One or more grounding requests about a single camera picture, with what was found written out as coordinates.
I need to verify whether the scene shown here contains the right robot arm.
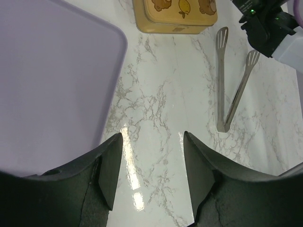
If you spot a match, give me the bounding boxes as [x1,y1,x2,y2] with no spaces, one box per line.
[232,0,303,73]

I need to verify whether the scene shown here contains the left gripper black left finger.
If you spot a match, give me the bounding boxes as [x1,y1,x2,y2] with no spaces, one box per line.
[0,133,123,227]

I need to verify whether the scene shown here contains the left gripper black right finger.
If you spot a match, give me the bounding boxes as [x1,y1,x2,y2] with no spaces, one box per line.
[183,132,303,227]

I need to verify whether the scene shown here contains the dark metal tin lid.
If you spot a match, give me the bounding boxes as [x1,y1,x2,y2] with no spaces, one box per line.
[143,0,218,26]

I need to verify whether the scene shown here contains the metal tongs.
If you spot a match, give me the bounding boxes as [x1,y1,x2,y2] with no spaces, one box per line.
[215,26,260,133]

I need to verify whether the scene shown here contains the lilac plastic tray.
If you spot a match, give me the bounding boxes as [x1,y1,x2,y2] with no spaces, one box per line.
[0,0,127,176]

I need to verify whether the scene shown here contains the gold chocolate tin box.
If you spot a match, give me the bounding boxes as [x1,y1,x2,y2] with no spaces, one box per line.
[133,0,213,34]

